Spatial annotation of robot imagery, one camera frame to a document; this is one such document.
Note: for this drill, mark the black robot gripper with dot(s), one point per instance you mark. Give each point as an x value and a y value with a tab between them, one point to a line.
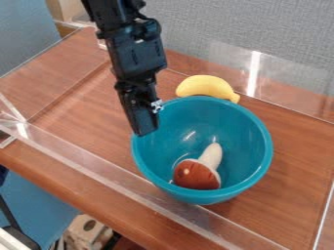
137	57

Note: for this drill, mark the yellow toy banana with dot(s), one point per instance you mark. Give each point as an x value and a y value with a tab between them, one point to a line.
207	85

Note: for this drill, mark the blue plastic bowl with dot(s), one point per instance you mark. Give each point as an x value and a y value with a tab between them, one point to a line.
191	123

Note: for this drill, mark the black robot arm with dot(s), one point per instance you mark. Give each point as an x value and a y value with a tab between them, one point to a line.
114	10

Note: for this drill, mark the red and white toy mushroom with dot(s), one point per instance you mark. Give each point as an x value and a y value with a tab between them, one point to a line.
197	173

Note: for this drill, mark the wooden shelf in background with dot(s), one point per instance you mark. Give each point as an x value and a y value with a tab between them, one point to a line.
68	15

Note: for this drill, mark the clear acrylic table barrier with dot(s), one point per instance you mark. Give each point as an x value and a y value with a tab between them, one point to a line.
69	147

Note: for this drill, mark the wooden block with hole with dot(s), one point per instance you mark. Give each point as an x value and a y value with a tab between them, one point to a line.
86	234

